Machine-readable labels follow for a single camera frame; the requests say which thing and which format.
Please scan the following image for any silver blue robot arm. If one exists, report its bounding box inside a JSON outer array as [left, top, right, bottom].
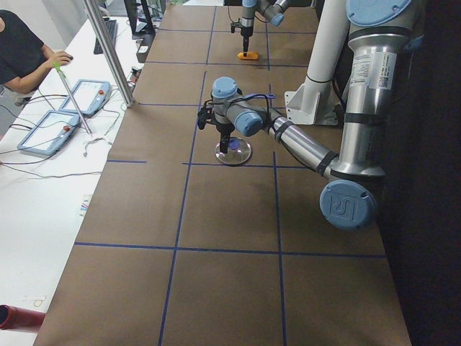
[[235, 0, 290, 58], [197, 1, 426, 231]]

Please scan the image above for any black keyboard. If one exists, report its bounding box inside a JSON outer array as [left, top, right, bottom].
[[92, 18, 118, 55]]

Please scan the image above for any black monitor stand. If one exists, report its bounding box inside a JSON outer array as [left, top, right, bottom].
[[124, 0, 155, 39]]

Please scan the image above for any far teach pendant tablet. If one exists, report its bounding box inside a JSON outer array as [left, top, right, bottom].
[[71, 79, 111, 117]]

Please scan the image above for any person in black shirt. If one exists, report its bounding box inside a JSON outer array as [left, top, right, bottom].
[[1, 9, 57, 94]]

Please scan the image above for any near teach pendant tablet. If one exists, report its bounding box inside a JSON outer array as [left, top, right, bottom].
[[17, 110, 80, 156]]

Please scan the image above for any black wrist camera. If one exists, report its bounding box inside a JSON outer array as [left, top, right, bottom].
[[197, 107, 216, 130]]

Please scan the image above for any dark blue saucepan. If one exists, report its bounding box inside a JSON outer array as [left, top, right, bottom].
[[245, 93, 276, 108]]

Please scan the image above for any aluminium frame post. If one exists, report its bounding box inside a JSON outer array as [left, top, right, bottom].
[[83, 0, 135, 108]]

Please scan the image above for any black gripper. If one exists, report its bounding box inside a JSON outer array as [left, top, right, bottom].
[[216, 122, 234, 154], [241, 26, 252, 57]]

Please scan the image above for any red cylinder object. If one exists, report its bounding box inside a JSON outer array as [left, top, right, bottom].
[[1, 305, 46, 333]]

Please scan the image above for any glass pot lid blue knob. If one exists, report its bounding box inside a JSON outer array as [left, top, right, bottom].
[[215, 137, 252, 166]]

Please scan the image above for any yellow corn cob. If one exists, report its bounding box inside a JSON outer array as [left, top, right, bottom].
[[237, 51, 259, 61]]

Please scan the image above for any white mounting post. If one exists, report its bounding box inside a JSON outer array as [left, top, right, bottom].
[[285, 0, 350, 125]]

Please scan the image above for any person's hand on mouse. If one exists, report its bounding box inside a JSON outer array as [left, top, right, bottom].
[[48, 51, 73, 67]]

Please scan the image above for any thin metal rod stand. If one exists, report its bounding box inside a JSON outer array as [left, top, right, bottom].
[[54, 66, 112, 157]]

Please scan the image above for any teach pendant tablet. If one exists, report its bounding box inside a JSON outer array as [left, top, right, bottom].
[[17, 110, 80, 156], [71, 79, 111, 117]]

